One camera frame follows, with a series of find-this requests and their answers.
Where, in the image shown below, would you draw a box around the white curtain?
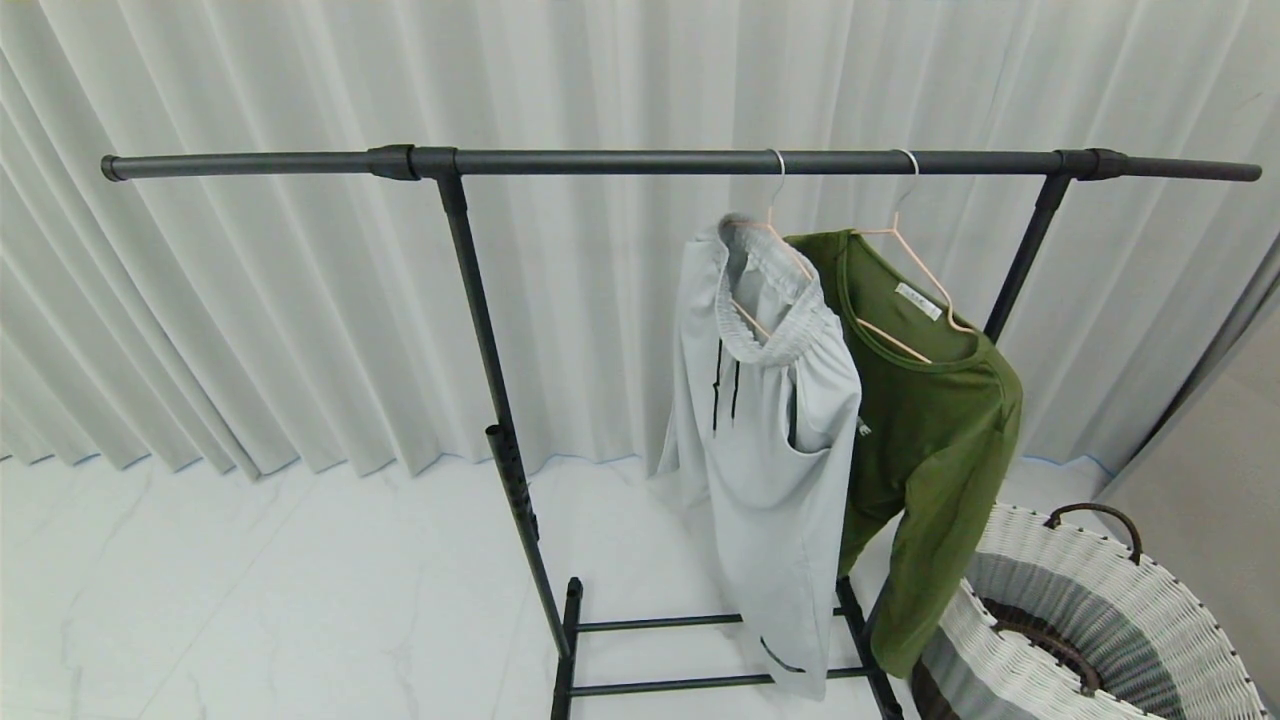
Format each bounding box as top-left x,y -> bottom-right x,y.
0,0 -> 1280,479

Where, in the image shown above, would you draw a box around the black clothes rack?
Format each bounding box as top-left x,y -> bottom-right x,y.
100,145 -> 1263,720

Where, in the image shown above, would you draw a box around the pink clothes hanger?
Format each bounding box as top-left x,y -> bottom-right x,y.
855,150 -> 976,366
728,150 -> 816,341

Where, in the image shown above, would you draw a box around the pale grey shorts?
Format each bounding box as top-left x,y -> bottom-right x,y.
650,212 -> 863,701

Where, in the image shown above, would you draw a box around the green long-sleeved shirt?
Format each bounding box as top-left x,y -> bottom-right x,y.
785,228 -> 1024,681

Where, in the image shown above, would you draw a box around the white laundry basket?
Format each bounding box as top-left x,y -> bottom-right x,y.
912,503 -> 1269,720

